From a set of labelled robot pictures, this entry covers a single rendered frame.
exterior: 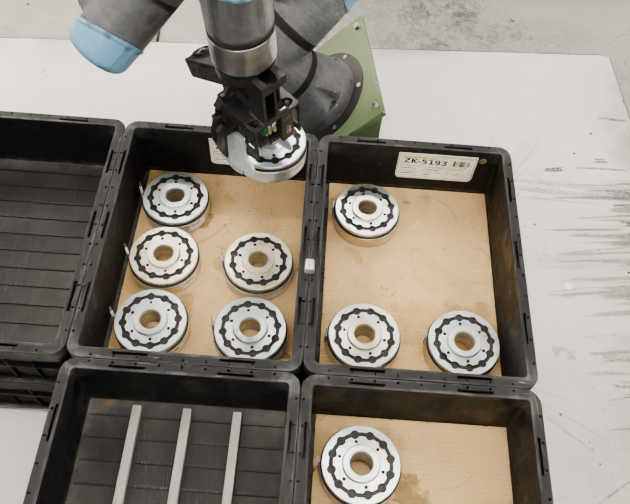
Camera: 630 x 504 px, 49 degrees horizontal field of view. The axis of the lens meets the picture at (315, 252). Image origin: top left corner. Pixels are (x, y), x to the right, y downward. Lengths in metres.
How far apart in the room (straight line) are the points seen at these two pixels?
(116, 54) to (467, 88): 0.90
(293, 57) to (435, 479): 0.70
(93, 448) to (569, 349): 0.76
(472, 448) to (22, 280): 0.69
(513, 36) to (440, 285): 1.88
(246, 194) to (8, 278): 0.38
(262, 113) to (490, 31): 2.09
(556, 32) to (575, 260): 1.70
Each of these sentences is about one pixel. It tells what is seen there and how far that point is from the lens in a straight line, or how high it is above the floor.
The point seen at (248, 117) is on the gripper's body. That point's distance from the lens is 0.84.
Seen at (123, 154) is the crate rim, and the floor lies 0.93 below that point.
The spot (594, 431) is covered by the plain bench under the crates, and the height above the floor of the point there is 0.70.
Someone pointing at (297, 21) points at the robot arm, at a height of 0.99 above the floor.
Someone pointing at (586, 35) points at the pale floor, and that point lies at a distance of 2.96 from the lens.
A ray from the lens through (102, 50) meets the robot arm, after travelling 0.83.
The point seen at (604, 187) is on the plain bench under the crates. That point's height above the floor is 0.70.
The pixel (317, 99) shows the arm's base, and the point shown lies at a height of 0.85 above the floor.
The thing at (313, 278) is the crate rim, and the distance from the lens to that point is 0.94.
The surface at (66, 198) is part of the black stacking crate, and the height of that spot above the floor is 0.83.
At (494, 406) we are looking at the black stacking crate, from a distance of 0.94.
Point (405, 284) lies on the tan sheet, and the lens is 1.07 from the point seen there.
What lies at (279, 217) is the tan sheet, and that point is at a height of 0.83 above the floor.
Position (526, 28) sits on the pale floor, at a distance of 2.91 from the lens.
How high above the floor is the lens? 1.74
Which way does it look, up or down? 57 degrees down
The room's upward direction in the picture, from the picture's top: 5 degrees clockwise
